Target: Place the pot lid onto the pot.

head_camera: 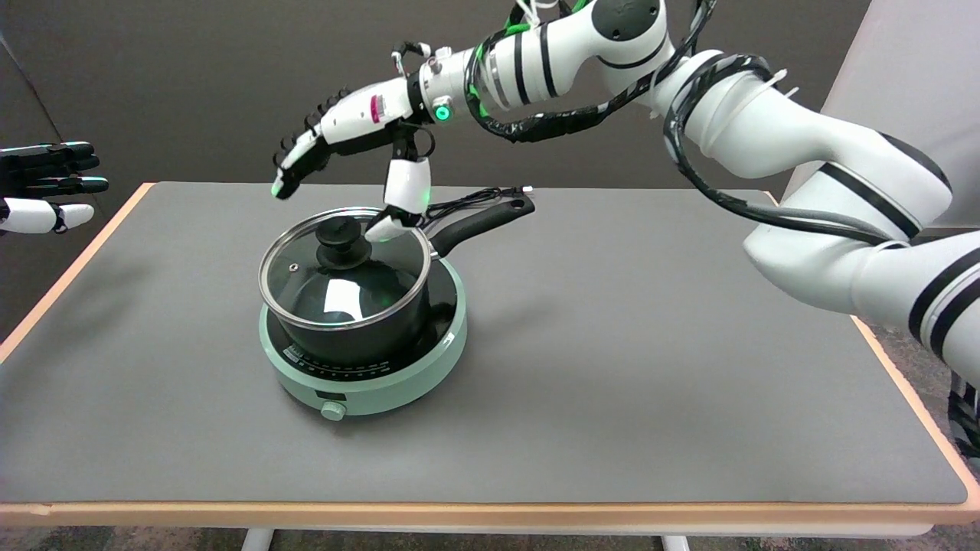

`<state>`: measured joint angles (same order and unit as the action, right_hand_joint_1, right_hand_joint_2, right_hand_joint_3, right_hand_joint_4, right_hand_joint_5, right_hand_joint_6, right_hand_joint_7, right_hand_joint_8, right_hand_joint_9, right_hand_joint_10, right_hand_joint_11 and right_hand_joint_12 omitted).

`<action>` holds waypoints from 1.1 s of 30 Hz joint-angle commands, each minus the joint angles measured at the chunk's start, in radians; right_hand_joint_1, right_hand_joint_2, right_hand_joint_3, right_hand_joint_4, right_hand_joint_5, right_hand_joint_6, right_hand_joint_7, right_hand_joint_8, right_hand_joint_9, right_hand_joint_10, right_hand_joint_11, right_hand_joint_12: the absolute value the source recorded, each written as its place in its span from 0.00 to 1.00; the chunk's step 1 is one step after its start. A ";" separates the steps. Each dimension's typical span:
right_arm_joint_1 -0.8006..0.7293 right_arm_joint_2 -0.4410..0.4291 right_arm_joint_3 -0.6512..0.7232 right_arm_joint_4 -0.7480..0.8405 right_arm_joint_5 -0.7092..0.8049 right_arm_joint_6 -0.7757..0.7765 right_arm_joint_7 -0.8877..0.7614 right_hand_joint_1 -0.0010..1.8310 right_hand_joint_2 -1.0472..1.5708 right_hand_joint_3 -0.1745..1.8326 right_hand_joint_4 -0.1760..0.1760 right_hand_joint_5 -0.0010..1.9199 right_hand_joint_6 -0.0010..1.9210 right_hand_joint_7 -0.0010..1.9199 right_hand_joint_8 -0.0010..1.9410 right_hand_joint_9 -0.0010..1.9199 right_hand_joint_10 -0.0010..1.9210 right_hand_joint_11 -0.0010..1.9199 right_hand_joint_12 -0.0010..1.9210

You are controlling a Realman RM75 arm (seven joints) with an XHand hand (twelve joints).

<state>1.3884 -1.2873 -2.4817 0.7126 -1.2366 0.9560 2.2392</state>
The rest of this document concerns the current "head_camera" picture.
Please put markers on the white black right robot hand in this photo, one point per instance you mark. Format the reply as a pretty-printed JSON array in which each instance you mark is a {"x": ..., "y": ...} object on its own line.
[{"x": 360, "y": 122}]

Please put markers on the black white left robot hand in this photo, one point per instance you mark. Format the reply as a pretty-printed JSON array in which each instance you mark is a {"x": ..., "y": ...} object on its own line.
[{"x": 46, "y": 187}]

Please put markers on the glass pot lid black knob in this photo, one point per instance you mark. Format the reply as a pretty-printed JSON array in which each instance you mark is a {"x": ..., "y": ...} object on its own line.
[{"x": 337, "y": 268}]

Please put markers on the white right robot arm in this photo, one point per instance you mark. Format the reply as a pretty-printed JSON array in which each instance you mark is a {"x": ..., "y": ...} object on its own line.
[{"x": 766, "y": 130}]

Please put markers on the green round induction cooker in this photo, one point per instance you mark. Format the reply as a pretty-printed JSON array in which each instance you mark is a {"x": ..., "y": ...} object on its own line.
[{"x": 429, "y": 344}]

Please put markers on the white table leg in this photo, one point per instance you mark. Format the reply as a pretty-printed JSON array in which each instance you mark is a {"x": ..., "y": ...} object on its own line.
[
  {"x": 675, "y": 542},
  {"x": 256, "y": 539}
]

